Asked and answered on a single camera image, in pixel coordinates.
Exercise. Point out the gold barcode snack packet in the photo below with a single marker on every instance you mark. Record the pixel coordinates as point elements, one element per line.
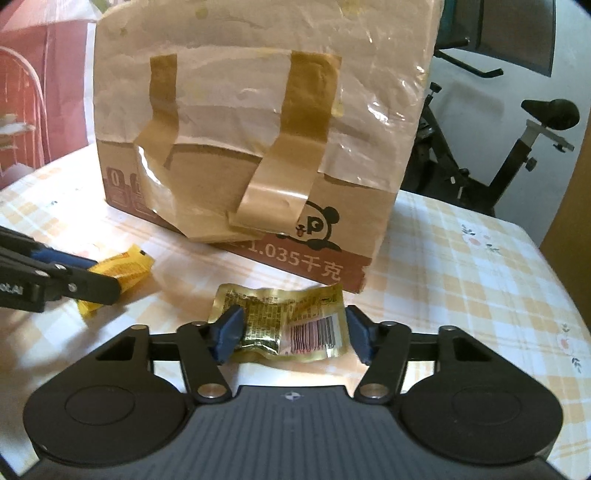
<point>277,318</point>

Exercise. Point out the checked floral tablecloth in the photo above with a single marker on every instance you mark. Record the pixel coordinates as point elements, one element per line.
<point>438,277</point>

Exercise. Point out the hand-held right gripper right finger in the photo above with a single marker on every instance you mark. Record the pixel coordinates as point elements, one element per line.
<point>358,334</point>

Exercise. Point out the dark window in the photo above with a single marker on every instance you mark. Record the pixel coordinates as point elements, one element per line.
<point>508,32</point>

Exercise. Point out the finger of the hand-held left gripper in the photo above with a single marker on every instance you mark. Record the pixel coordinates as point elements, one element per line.
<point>87,284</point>
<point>60,258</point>

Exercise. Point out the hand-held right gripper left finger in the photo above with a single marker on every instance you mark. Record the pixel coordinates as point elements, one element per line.
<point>228,333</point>

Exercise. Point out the yellow snack packet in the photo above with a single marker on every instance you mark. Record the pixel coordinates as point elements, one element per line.
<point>124,267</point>

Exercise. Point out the plastic-lined cardboard box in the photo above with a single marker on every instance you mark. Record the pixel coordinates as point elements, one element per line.
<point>254,92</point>

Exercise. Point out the black exercise bike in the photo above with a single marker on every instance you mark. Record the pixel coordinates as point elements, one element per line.
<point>512,161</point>

